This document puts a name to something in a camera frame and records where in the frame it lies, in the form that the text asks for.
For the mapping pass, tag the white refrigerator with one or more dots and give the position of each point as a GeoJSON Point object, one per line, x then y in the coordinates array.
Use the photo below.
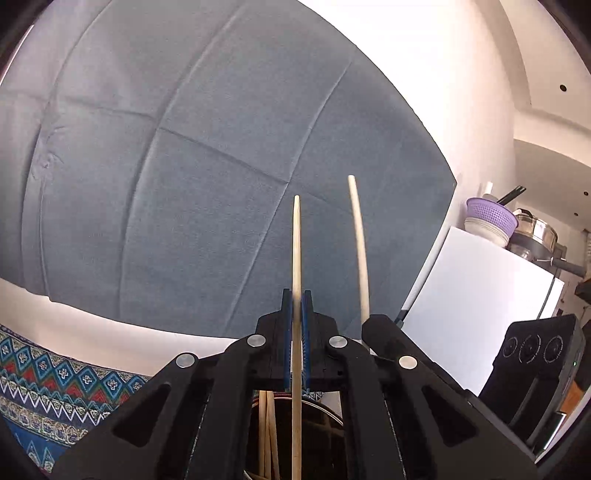
{"type": "Point", "coordinates": [461, 300]}

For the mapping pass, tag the blue patterned tablecloth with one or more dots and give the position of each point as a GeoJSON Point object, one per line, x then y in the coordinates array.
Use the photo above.
{"type": "Point", "coordinates": [55, 392]}

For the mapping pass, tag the stack of white bowls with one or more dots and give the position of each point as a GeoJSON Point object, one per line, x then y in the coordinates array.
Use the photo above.
{"type": "Point", "coordinates": [482, 233]}

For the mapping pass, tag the stainless steel pot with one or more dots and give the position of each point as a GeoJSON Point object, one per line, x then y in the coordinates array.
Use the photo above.
{"type": "Point", "coordinates": [535, 233]}

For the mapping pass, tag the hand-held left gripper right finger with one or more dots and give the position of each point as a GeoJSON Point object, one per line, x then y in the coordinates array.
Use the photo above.
{"type": "Point", "coordinates": [305, 341]}

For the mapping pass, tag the grey-blue backdrop cloth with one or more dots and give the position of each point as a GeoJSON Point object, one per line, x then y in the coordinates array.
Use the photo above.
{"type": "Point", "coordinates": [184, 161]}

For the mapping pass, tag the black cylindrical utensil holder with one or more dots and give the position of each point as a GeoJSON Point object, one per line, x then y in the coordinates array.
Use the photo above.
{"type": "Point", "coordinates": [323, 443]}

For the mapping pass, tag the bunch of wooden chopsticks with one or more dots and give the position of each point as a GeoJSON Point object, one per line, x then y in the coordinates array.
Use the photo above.
{"type": "Point", "coordinates": [263, 429]}

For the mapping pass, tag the slender wooden chopstick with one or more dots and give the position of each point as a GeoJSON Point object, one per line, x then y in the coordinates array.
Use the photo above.
{"type": "Point", "coordinates": [296, 254]}
{"type": "Point", "coordinates": [359, 240]}

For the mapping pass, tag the black cooking chopsticks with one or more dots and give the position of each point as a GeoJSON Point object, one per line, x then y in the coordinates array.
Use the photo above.
{"type": "Point", "coordinates": [511, 194]}

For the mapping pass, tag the purple colander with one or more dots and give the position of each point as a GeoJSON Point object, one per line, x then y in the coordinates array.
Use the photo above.
{"type": "Point", "coordinates": [491, 217]}

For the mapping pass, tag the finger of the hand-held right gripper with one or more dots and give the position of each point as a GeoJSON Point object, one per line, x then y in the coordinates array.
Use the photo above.
{"type": "Point", "coordinates": [383, 334]}

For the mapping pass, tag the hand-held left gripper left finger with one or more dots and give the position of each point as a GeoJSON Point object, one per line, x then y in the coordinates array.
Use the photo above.
{"type": "Point", "coordinates": [287, 341]}

